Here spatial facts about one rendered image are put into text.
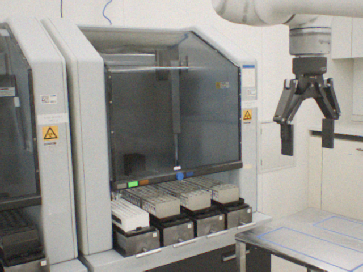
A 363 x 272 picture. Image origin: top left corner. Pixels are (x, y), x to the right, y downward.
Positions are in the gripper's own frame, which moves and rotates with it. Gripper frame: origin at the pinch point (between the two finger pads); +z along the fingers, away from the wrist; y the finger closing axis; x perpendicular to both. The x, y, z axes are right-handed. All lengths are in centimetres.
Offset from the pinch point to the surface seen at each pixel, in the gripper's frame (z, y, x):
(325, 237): 38, 37, 23
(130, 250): 44, -15, 66
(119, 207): 34, -11, 83
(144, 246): 44, -9, 66
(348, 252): 38, 32, 11
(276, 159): 55, 178, 186
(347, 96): 6, 275, 186
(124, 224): 36, -15, 70
